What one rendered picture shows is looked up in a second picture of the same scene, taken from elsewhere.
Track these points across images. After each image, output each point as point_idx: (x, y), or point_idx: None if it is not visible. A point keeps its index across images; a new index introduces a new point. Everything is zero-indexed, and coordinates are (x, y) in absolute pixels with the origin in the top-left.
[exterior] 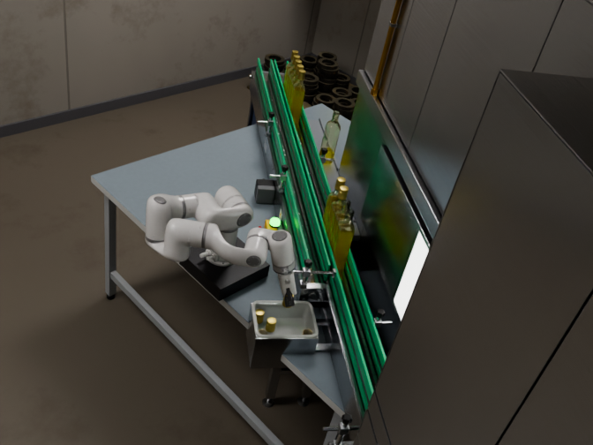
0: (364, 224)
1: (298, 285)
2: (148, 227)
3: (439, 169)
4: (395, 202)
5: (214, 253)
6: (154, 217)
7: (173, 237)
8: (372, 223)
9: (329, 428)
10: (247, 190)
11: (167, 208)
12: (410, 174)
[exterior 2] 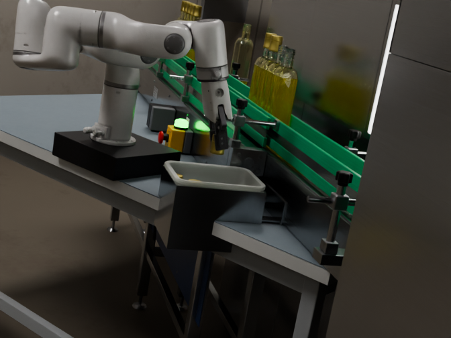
0: (304, 100)
1: (227, 153)
2: (19, 32)
3: None
4: (352, 17)
5: (105, 127)
6: (29, 15)
7: (58, 22)
8: (318, 82)
9: (318, 197)
10: (137, 123)
11: (47, 7)
12: None
